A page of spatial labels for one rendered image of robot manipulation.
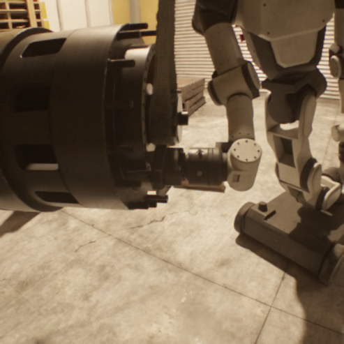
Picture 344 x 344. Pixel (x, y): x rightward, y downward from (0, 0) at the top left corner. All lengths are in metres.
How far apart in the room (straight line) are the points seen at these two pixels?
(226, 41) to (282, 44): 0.18
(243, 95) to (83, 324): 1.10
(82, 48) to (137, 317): 1.06
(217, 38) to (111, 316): 1.15
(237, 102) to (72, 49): 0.41
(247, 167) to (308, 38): 0.49
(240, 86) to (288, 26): 0.25
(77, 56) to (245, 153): 0.40
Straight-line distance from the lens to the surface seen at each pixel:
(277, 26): 0.86
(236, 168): 0.57
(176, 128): 0.70
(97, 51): 0.61
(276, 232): 1.45
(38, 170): 0.66
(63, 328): 1.33
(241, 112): 0.68
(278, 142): 1.16
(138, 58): 0.64
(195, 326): 1.24
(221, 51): 0.80
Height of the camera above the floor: 1.04
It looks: 26 degrees down
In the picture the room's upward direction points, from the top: 3 degrees counter-clockwise
